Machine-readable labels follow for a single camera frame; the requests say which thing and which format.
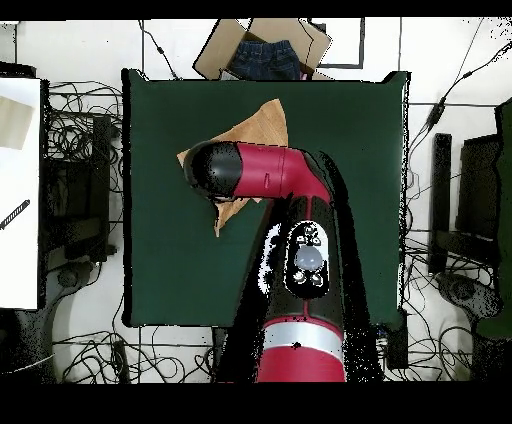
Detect beige block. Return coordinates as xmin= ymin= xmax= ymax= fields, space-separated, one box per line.
xmin=0 ymin=95 xmax=34 ymax=151

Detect small black box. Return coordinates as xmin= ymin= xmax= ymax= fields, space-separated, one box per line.
xmin=385 ymin=309 xmax=409 ymax=369

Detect black flat panel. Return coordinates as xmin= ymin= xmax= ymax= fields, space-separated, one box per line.
xmin=455 ymin=133 xmax=503 ymax=241

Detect blue denim jeans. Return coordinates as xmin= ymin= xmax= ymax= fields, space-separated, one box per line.
xmin=229 ymin=39 xmax=303 ymax=81

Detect tan terry towel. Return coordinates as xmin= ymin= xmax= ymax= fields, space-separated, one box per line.
xmin=176 ymin=98 xmax=290 ymax=238

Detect dark green table cloth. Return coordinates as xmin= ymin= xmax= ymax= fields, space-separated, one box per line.
xmin=120 ymin=68 xmax=411 ymax=329

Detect white table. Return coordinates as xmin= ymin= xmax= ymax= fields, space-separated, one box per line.
xmin=0 ymin=77 xmax=43 ymax=311

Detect black equipment base with cables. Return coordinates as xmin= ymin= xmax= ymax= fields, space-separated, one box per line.
xmin=435 ymin=271 xmax=504 ymax=323

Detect brown cardboard box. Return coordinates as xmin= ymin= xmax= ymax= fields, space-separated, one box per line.
xmin=192 ymin=17 xmax=333 ymax=81

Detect grey stand base with cables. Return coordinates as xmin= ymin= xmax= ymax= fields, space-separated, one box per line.
xmin=47 ymin=259 xmax=103 ymax=297

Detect black equipment rack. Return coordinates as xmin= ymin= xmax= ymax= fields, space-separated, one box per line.
xmin=39 ymin=115 xmax=117 ymax=263

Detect black upright bar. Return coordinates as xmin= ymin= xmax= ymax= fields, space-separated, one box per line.
xmin=428 ymin=133 xmax=453 ymax=275

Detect thin black cable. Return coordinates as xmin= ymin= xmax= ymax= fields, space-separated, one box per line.
xmin=137 ymin=19 xmax=181 ymax=81

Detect black cable with power brick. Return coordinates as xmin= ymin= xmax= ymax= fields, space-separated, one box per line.
xmin=403 ymin=17 xmax=512 ymax=161

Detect black striped strip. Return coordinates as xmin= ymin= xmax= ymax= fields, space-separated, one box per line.
xmin=0 ymin=198 xmax=32 ymax=231

